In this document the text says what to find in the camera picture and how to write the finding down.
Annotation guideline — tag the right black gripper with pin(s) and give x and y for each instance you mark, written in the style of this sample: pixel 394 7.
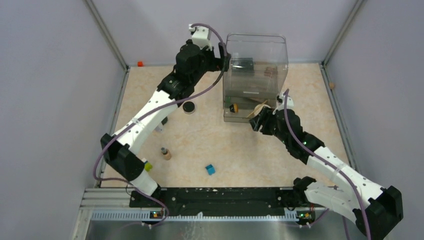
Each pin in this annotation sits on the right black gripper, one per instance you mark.
pixel 269 113

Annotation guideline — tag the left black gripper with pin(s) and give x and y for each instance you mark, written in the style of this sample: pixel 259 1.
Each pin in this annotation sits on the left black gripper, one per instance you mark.
pixel 215 61

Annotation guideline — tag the thin wooden makeup brush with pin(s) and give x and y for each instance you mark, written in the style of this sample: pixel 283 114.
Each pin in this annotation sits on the thin wooden makeup brush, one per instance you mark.
pixel 252 115

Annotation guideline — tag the clear acrylic makeup organizer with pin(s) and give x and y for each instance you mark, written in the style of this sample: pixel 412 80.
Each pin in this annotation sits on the clear acrylic makeup organizer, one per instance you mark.
pixel 257 71

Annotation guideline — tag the black round compact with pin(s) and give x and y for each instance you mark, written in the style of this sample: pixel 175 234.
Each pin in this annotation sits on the black round compact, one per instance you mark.
pixel 189 107

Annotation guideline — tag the blue toy brick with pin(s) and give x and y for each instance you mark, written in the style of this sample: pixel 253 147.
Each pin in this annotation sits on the blue toy brick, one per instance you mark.
pixel 210 169

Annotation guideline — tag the foundation bottle black cap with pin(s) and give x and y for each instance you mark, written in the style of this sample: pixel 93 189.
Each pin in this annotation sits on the foundation bottle black cap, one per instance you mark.
pixel 166 153

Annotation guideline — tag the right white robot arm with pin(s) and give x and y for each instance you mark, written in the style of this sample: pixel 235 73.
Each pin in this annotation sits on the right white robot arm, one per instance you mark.
pixel 374 209

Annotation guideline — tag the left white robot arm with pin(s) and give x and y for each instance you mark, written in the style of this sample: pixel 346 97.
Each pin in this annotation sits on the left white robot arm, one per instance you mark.
pixel 120 150

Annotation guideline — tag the dark green round disc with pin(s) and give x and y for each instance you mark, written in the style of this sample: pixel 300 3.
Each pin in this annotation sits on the dark green round disc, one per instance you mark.
pixel 164 121

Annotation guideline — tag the green white toy brick stack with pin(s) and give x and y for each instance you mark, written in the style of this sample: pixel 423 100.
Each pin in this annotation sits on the green white toy brick stack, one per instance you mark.
pixel 148 166

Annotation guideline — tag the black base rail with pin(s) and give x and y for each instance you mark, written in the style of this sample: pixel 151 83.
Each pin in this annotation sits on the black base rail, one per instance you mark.
pixel 221 201

